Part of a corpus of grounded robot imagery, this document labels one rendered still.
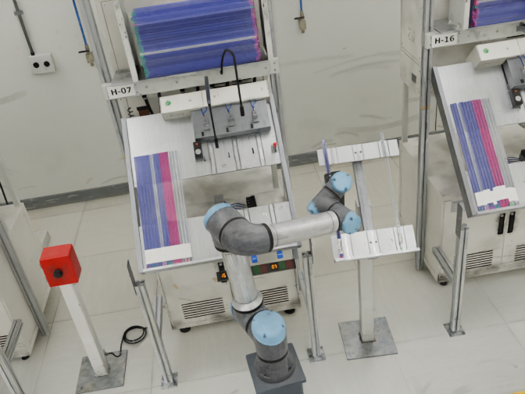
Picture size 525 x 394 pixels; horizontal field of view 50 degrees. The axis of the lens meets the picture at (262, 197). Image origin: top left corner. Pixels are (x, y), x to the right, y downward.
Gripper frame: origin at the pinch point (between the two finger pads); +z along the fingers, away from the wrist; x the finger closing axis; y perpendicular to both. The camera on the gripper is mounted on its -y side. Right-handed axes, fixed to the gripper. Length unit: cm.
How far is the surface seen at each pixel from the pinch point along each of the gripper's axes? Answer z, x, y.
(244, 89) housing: 14, 31, 51
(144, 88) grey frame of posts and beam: 9, 74, 56
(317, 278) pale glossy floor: 97, 4, -45
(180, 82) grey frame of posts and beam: 9, 58, 57
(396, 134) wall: 206, -80, 47
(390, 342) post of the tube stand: 50, -24, -76
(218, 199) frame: 55, 52, 6
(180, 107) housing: 12, 60, 47
